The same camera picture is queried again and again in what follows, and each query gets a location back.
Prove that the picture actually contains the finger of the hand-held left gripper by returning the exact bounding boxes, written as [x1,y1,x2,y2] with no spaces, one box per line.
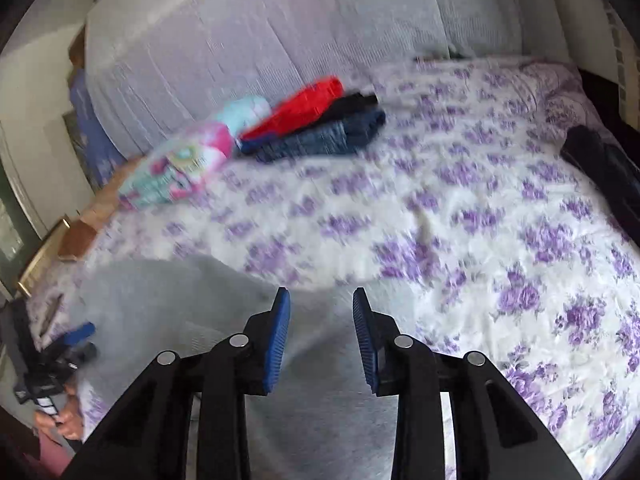
[65,342,99,369]
[57,322,97,349]

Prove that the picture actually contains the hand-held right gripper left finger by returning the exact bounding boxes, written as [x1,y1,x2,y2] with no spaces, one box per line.
[60,286,292,480]

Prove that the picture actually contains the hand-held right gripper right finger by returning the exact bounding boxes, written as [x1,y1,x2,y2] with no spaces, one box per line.
[352,286,583,480]

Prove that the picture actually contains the grey sweat pants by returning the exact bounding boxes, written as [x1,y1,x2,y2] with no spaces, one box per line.
[65,254,452,480]

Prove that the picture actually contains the person's left forearm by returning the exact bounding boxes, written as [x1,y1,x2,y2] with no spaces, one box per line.
[29,429,77,479]

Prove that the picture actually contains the person's left hand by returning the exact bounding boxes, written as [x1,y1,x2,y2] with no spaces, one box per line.
[32,394,84,444]

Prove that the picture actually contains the purple floral bedspread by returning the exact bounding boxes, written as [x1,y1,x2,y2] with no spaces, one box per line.
[25,55,640,480]

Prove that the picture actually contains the blue patterned cloth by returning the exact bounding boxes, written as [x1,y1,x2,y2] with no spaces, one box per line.
[67,66,127,187]

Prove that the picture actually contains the folded turquoise pink floral blanket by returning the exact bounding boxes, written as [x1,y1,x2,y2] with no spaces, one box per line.
[117,95,274,212]

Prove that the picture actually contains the folded blue jeans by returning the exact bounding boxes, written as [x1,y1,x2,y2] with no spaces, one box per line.
[239,109,387,164]

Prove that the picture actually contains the folded red shorts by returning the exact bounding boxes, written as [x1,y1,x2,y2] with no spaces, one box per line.
[239,76,346,142]

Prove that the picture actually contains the folded black garment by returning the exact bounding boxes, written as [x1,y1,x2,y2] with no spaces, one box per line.
[320,91,380,122]

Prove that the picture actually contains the dark navy cloth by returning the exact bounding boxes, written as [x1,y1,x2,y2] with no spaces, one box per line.
[559,124,640,242]

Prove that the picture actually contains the gold bed frame rail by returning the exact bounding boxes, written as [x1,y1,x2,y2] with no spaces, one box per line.
[16,214,72,297]

